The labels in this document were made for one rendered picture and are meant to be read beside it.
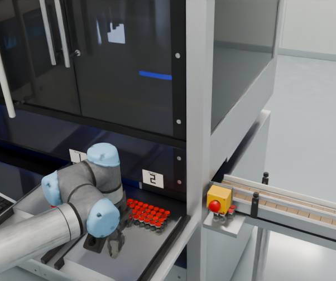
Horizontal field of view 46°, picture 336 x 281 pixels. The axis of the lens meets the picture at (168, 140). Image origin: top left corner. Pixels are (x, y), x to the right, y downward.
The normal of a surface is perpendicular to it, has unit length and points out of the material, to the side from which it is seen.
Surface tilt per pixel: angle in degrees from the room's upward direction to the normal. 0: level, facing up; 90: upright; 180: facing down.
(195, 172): 90
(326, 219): 0
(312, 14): 90
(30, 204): 0
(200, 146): 90
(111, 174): 90
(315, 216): 0
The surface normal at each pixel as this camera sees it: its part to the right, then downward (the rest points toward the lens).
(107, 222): 0.62, 0.39
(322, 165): -0.03, -0.86
